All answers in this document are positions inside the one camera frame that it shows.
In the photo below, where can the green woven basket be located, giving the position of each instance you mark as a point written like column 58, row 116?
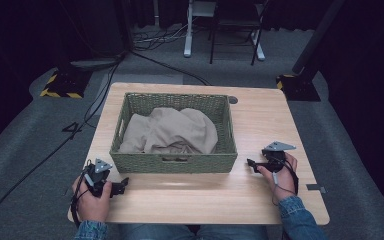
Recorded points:
column 173, row 164

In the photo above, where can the black slanted stand pole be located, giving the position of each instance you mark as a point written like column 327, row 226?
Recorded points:
column 316, row 36

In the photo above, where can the person's left hand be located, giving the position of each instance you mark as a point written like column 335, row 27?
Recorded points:
column 93, row 206

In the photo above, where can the beige cloth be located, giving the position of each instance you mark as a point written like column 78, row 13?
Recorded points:
column 173, row 130

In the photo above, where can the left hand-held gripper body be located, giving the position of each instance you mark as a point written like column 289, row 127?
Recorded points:
column 97, row 181

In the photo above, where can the person's right hand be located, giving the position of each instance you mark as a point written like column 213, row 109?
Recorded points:
column 285, row 183

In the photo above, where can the black yellow striped stand base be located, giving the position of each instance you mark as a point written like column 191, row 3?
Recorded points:
column 300, row 88
column 66, row 85

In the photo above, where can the person's legs in jeans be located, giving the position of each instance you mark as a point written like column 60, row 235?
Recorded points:
column 193, row 232

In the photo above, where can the grey tape strip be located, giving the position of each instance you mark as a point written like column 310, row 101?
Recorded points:
column 315, row 187

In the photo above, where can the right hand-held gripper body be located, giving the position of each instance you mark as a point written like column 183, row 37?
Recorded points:
column 275, row 160

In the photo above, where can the white desk frame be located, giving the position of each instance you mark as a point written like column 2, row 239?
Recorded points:
column 188, row 43

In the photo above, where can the black metal chair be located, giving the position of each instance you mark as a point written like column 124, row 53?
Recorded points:
column 235, row 23

